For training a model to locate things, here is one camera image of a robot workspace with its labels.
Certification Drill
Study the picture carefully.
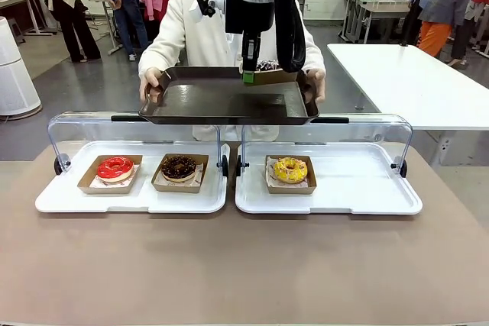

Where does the dark donut with pink sprinkles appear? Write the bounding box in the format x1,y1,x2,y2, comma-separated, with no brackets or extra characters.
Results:
255,60,283,73

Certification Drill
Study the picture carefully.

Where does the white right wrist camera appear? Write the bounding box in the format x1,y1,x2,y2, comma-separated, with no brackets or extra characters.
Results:
195,0,228,20

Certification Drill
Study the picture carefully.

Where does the person with orange trousers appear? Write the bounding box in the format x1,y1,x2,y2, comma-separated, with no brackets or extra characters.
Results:
415,0,475,59

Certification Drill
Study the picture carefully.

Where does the person's left forearm cream sleeve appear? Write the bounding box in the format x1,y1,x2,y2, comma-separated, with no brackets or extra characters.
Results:
300,34,326,73

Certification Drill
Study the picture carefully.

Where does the brown cardboard donut box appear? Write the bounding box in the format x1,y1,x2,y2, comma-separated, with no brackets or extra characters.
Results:
251,67,298,86

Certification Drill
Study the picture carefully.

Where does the person's left hand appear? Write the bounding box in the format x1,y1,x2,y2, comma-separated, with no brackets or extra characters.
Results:
303,68,327,105

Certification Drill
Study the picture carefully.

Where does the person in cream cardigan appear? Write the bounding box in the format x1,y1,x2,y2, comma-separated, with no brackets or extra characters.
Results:
138,0,326,142

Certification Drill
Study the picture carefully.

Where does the red glazed donut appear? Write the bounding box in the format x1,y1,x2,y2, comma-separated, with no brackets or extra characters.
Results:
96,156,134,184
77,154,144,195

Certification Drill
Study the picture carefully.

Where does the dark brown serving tray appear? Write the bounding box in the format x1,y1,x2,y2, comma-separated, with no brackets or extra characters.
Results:
138,66,321,126

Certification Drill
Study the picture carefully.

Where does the yellow glazed donut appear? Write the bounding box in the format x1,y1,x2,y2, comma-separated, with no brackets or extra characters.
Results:
264,154,318,195

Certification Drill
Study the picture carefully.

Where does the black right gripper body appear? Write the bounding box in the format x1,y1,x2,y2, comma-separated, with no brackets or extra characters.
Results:
225,0,277,36

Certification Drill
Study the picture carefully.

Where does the grey background desk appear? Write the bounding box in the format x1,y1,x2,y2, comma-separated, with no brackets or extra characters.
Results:
341,0,416,45

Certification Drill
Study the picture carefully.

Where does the person's right hand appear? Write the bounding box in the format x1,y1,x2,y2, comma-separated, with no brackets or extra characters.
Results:
138,66,167,104

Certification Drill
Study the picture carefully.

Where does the white display tray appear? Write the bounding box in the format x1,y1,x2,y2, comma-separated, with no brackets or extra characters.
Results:
34,140,229,215
234,141,423,215

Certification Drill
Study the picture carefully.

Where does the yellow sprinkled donut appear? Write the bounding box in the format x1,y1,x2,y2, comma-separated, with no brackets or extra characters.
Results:
272,156,309,185

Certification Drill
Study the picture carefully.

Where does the person's right forearm cream sleeve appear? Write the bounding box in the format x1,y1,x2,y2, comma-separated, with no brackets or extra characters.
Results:
138,8,186,75

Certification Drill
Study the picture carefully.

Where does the clear hinged display lid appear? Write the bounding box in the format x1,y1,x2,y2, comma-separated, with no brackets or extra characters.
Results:
235,112,415,179
47,111,229,179

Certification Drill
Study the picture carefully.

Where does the white cylindrical air purifier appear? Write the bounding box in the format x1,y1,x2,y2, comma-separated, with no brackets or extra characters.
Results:
0,16,43,120

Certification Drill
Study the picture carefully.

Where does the white side table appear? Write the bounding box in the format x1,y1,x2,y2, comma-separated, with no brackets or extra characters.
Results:
326,43,489,167

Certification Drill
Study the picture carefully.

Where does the person in red top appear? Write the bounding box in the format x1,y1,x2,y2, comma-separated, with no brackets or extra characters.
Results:
445,0,489,72

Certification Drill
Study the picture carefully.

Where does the chocolate glazed donut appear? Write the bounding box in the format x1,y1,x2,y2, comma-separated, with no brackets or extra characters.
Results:
160,154,198,183

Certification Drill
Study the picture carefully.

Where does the grey pedestal stand table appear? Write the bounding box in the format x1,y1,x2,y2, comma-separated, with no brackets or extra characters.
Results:
88,0,124,56

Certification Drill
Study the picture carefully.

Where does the black cable sleeve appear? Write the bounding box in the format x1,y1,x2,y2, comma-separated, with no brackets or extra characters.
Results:
274,0,307,74

